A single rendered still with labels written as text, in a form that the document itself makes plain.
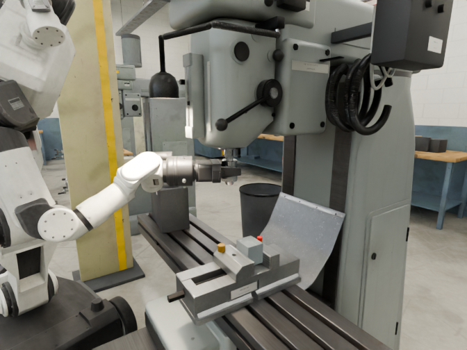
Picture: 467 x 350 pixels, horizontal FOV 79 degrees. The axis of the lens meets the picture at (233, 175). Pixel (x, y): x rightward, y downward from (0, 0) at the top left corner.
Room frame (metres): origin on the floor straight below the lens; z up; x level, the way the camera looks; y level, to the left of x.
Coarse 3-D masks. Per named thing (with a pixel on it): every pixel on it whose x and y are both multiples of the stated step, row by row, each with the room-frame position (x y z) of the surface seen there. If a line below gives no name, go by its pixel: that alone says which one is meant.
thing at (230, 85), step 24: (240, 24) 0.73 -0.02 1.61; (192, 48) 0.81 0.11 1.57; (216, 48) 0.73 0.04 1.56; (240, 48) 0.72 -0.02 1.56; (264, 48) 0.77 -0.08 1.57; (216, 72) 0.73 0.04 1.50; (240, 72) 0.73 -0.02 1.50; (264, 72) 0.77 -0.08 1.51; (216, 96) 0.73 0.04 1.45; (240, 96) 0.73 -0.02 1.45; (216, 120) 0.73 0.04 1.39; (240, 120) 0.73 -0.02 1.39; (264, 120) 0.78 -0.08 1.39; (216, 144) 0.75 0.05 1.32; (240, 144) 0.77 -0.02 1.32
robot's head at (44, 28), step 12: (24, 0) 0.71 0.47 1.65; (36, 0) 0.70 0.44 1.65; (48, 0) 0.74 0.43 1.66; (36, 12) 0.68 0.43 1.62; (48, 12) 0.69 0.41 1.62; (24, 24) 0.73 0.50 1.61; (36, 24) 0.67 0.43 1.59; (48, 24) 0.68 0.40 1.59; (60, 24) 0.71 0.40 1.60; (36, 36) 0.68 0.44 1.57; (48, 36) 0.69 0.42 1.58; (60, 36) 0.71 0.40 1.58
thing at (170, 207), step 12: (156, 192) 1.15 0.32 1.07; (168, 192) 1.11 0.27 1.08; (180, 192) 1.13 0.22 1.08; (156, 204) 1.17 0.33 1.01; (168, 204) 1.11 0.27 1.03; (180, 204) 1.13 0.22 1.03; (156, 216) 1.18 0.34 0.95; (168, 216) 1.11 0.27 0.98; (180, 216) 1.13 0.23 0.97; (168, 228) 1.10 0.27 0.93; (180, 228) 1.13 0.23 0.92
